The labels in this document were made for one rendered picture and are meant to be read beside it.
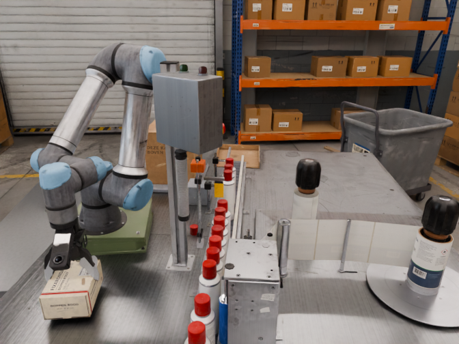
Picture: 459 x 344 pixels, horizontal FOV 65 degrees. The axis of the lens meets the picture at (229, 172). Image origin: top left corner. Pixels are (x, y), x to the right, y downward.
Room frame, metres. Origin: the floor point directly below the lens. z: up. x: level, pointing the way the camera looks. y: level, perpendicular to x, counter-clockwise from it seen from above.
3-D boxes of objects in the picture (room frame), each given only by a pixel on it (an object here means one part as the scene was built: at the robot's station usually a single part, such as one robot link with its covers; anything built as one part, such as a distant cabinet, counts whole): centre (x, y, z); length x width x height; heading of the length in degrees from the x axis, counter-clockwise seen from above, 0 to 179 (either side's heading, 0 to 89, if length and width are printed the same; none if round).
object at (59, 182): (0.86, 0.45, 1.20); 0.09 x 0.08 x 0.11; 157
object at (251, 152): (2.06, -0.05, 0.85); 0.30 x 0.26 x 0.04; 176
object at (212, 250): (0.74, 0.04, 0.98); 0.05 x 0.05 x 0.20
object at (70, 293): (0.83, 0.45, 0.89); 0.16 x 0.12 x 0.07; 6
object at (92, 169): (0.96, 0.43, 1.20); 0.11 x 0.11 x 0.08; 66
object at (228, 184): (1.25, 0.01, 0.98); 0.05 x 0.05 x 0.20
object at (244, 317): (0.63, -0.04, 1.01); 0.14 x 0.13 x 0.26; 176
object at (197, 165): (1.06, 0.07, 1.05); 0.10 x 0.04 x 0.33; 86
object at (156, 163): (1.77, 0.28, 0.99); 0.30 x 0.24 x 0.27; 177
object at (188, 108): (0.96, 0.11, 1.38); 0.17 x 0.10 x 0.19; 51
